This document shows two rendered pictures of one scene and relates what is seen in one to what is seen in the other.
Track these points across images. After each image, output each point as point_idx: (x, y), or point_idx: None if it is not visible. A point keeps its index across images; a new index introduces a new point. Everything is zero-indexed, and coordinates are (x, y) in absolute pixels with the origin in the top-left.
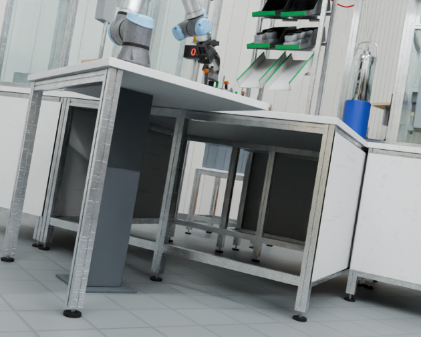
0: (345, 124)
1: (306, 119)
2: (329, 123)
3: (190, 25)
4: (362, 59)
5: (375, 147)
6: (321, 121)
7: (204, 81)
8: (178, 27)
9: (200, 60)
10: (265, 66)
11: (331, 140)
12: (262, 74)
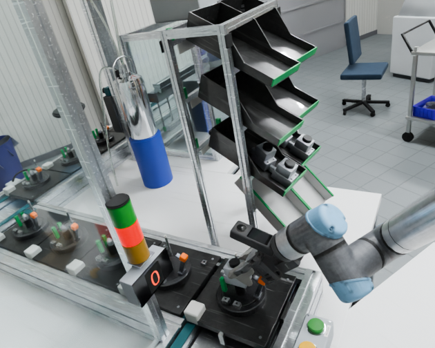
0: (158, 166)
1: (375, 217)
2: (380, 203)
3: (398, 257)
4: (140, 85)
5: (231, 172)
6: (378, 207)
7: (259, 293)
8: (372, 283)
9: (272, 279)
10: (259, 194)
11: (377, 214)
12: (280, 208)
